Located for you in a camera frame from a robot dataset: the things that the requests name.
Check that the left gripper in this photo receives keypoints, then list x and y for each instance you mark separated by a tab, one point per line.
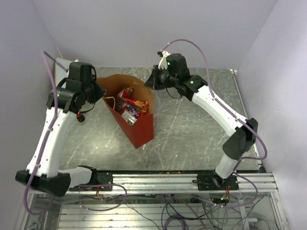
100	93

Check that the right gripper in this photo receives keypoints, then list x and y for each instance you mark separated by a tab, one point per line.
152	82

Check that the silver blue snack packet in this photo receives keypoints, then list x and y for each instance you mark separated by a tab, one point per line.
129	118

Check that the red paper bag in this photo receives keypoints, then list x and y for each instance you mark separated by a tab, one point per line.
141	131

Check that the large red snack bag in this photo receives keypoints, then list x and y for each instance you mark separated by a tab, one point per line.
126	95

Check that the purple candy packet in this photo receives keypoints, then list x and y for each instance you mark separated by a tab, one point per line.
122	106

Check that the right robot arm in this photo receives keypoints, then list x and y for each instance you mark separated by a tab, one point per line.
172	72

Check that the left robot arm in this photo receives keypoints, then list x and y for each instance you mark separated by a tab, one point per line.
63	108

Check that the small whiteboard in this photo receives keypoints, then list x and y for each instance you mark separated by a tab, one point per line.
60	74

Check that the aluminium frame rail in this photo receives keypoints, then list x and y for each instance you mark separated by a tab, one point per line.
160	182

